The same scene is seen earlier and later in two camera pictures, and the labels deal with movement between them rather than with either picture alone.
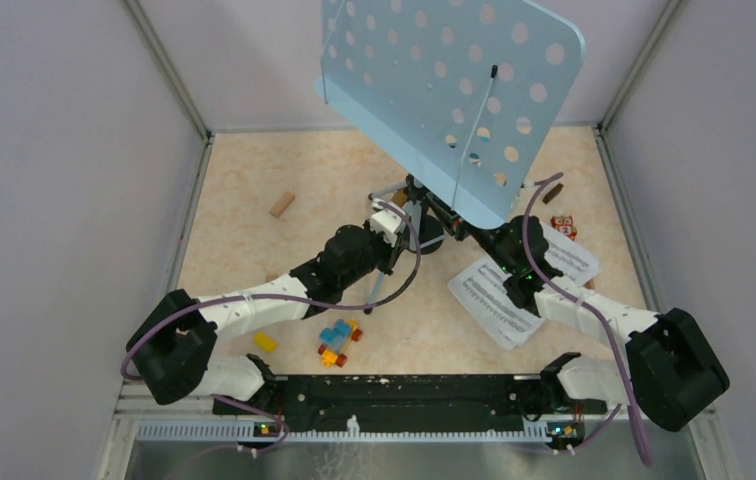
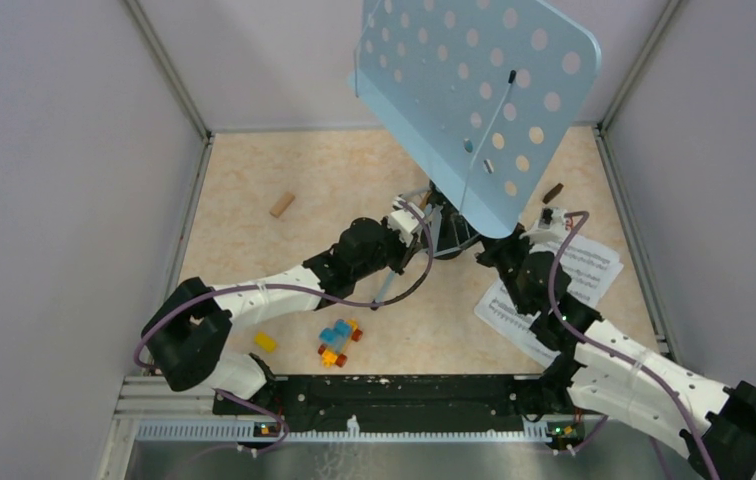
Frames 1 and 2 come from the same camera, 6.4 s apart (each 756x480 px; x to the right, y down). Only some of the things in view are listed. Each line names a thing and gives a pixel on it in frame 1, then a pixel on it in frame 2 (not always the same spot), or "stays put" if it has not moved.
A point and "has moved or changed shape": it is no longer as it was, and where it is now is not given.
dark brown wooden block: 552,193 stays put
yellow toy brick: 265,342 stays put
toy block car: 335,341 stays put
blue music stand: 466,93 has moved or changed shape
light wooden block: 282,205 stays put
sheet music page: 486,303 has moved or changed shape
